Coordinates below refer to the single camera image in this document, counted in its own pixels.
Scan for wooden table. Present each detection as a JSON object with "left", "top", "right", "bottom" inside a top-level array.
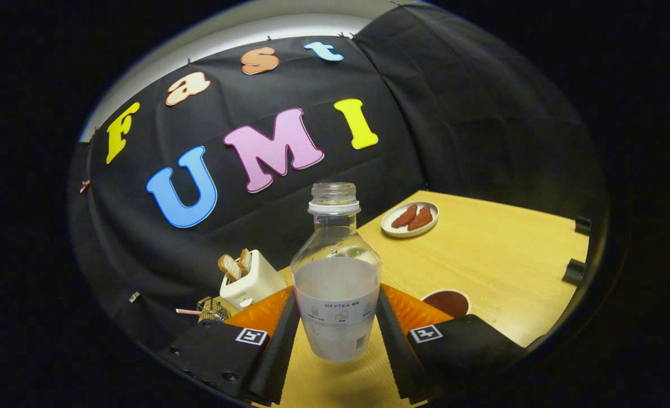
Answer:
[{"left": 221, "top": 190, "right": 590, "bottom": 408}]

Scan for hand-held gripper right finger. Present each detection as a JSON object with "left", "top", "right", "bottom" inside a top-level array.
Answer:
[{"left": 375, "top": 283, "right": 531, "bottom": 405}]

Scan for beige cup wooden handle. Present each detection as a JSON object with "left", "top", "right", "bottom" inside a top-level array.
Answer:
[{"left": 421, "top": 289, "right": 471, "bottom": 319}]

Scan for white round plate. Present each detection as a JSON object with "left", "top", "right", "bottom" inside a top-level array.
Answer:
[{"left": 381, "top": 201, "right": 440, "bottom": 238}]

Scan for clear glass holder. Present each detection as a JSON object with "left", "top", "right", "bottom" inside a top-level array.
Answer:
[{"left": 197, "top": 296, "right": 232, "bottom": 324}]

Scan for brown meat piece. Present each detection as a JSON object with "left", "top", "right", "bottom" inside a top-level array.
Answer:
[
  {"left": 407, "top": 206, "right": 433, "bottom": 231},
  {"left": 391, "top": 205, "right": 419, "bottom": 229}
]

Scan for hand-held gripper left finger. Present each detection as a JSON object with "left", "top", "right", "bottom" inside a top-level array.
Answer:
[{"left": 158, "top": 286, "right": 301, "bottom": 406}]

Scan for clear juice bottle white label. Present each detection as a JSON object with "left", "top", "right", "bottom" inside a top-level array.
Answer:
[{"left": 291, "top": 182, "right": 382, "bottom": 364}]

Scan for cream toaster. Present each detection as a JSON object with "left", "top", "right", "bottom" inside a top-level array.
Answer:
[{"left": 219, "top": 249, "right": 287, "bottom": 311}]

